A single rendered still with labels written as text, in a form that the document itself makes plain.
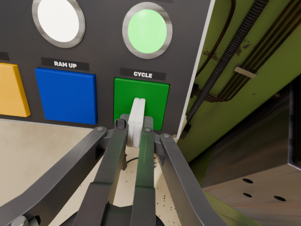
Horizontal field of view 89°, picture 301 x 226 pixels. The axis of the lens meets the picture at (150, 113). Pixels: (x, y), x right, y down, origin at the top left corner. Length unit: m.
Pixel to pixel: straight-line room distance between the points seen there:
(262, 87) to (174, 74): 0.35
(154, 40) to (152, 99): 0.08
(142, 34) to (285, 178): 0.41
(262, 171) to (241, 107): 0.21
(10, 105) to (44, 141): 1.16
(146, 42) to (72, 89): 0.11
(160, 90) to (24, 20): 0.18
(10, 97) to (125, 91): 0.16
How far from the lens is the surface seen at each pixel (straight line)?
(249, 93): 0.54
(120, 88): 0.21
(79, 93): 0.23
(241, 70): 0.47
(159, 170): 0.57
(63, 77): 0.23
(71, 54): 0.23
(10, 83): 0.28
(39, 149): 1.44
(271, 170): 0.45
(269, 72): 0.49
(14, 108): 0.29
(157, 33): 0.20
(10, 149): 1.54
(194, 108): 0.60
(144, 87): 0.21
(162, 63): 0.20
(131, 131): 0.16
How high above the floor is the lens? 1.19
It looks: 57 degrees down
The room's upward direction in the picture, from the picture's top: 11 degrees clockwise
